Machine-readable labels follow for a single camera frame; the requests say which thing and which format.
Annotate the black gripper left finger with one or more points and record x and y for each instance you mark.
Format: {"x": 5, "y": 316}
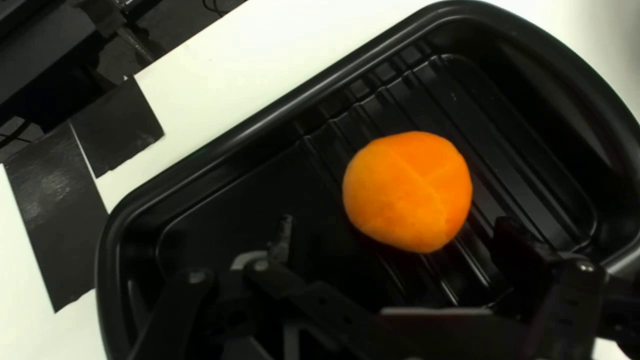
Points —
{"x": 284, "y": 240}

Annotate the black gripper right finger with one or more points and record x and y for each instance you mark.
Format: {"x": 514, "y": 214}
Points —
{"x": 527, "y": 256}

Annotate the black plastic food tray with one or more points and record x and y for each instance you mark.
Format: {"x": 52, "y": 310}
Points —
{"x": 233, "y": 200}

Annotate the black tape patch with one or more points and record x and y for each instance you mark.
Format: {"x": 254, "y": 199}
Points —
{"x": 56, "y": 220}
{"x": 117, "y": 131}

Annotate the orange plush ball toy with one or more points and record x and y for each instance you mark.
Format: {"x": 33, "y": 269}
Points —
{"x": 406, "y": 192}

